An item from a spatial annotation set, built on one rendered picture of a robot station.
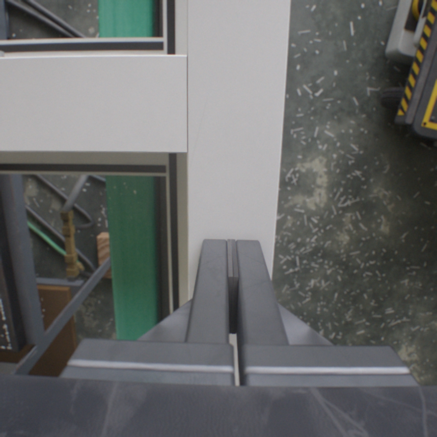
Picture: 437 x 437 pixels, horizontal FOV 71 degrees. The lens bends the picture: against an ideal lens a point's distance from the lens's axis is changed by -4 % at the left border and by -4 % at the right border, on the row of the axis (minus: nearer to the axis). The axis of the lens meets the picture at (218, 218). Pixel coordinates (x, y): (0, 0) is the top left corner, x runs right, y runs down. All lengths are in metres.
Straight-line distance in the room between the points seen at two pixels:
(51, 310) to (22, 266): 0.40
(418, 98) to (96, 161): 0.77
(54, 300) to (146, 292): 0.80
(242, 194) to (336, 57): 1.02
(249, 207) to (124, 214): 0.11
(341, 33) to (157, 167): 1.01
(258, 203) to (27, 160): 0.16
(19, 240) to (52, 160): 0.45
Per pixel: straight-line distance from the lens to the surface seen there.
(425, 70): 0.90
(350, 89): 1.16
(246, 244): 0.15
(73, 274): 1.03
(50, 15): 0.98
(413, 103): 0.88
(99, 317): 1.41
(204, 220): 0.16
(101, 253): 1.21
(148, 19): 0.23
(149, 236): 0.24
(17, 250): 0.68
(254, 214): 0.15
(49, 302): 1.06
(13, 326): 0.74
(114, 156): 0.22
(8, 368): 0.80
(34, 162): 0.24
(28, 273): 0.71
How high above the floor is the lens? 1.08
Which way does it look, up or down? 73 degrees down
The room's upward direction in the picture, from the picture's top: 177 degrees counter-clockwise
